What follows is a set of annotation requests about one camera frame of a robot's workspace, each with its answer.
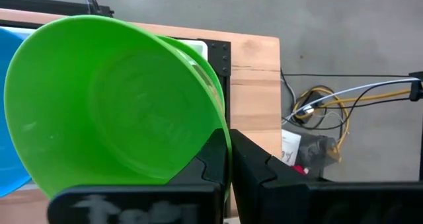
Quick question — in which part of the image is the black power adapter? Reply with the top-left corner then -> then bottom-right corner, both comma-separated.
296,91 -> 327,123

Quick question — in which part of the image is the bundle of cables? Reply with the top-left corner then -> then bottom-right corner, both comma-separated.
292,87 -> 412,162

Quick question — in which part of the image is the thin black cable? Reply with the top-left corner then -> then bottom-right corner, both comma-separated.
280,67 -> 411,78

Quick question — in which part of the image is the blue plastic mini bowl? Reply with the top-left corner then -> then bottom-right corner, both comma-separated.
0,27 -> 33,198

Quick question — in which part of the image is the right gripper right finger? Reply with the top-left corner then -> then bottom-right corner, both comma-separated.
230,128 -> 423,224

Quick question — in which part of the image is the white paper sheet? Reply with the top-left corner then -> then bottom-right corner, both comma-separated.
281,128 -> 302,167

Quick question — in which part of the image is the small red object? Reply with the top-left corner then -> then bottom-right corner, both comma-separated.
291,164 -> 310,176

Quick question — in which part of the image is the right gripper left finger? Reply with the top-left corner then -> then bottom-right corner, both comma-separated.
48,128 -> 229,224

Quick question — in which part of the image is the green plastic mini bowl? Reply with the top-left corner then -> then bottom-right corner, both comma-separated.
158,35 -> 226,114
3,15 -> 232,198

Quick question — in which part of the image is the white cable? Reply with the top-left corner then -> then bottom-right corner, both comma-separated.
284,78 -> 422,121

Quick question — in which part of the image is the dark grey crumpled bag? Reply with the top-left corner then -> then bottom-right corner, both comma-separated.
296,131 -> 342,182

